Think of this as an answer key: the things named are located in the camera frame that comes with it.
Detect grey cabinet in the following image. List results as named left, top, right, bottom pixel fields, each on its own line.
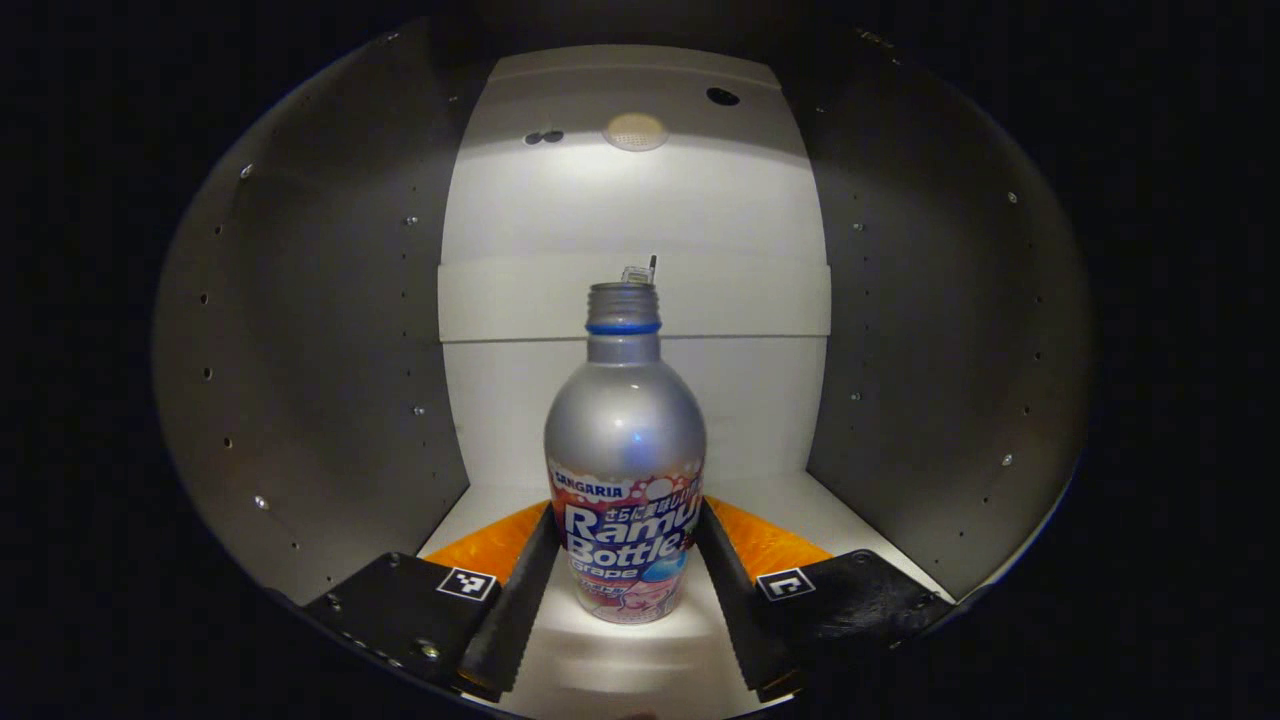
left=150, top=15, right=1096, bottom=716

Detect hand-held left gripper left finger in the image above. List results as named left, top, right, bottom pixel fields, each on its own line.
left=305, top=500, right=563, bottom=703

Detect silver bottle with printed label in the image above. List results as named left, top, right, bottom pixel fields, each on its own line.
left=544, top=282, right=708, bottom=626

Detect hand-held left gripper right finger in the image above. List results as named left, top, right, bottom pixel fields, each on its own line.
left=695, top=495, right=956, bottom=703

